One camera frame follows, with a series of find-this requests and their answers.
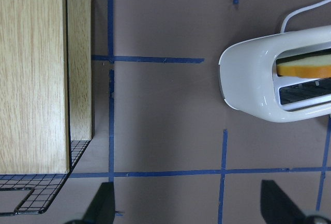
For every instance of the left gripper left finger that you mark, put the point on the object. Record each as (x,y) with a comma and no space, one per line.
(102,207)

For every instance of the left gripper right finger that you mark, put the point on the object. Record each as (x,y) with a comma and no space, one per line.
(276,206)

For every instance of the white two-slot toaster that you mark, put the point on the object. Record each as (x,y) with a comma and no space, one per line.
(249,81)

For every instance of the bread slice in toaster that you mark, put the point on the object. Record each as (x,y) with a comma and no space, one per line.
(310,67)

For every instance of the wooden box in basket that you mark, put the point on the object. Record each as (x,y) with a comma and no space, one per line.
(33,74)

